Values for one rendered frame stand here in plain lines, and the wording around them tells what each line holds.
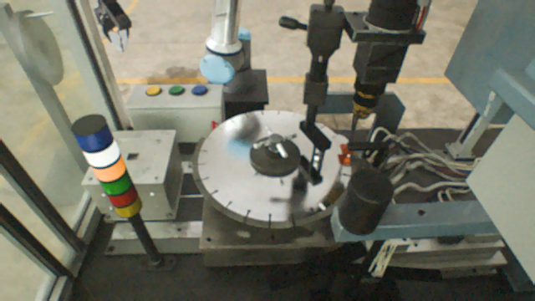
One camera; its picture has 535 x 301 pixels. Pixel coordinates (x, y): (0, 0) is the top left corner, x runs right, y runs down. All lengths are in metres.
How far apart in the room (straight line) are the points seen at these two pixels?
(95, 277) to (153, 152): 0.31
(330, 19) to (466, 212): 0.36
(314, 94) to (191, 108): 0.45
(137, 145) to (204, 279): 0.36
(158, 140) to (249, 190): 0.31
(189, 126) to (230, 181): 0.39
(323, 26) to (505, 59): 0.25
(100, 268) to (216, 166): 0.36
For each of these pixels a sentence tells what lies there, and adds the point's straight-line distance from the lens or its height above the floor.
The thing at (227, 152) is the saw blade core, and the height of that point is 0.95.
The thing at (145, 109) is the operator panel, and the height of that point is 0.88.
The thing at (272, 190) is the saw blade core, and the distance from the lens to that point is 0.59.
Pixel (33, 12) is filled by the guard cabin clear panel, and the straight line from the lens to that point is 0.75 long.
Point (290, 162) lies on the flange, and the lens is 0.63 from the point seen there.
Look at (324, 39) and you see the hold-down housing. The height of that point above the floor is 1.21.
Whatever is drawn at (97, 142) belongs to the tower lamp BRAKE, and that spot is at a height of 1.14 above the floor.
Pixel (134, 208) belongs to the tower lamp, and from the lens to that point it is 0.57.
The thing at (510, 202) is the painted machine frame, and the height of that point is 1.25.
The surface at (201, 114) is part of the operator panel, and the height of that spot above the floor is 0.86.
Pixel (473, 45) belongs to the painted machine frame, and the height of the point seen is 1.27.
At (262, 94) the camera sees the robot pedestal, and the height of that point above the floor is 0.75.
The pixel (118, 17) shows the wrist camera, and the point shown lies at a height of 1.05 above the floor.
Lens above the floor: 1.42
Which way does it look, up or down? 44 degrees down
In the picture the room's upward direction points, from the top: 3 degrees clockwise
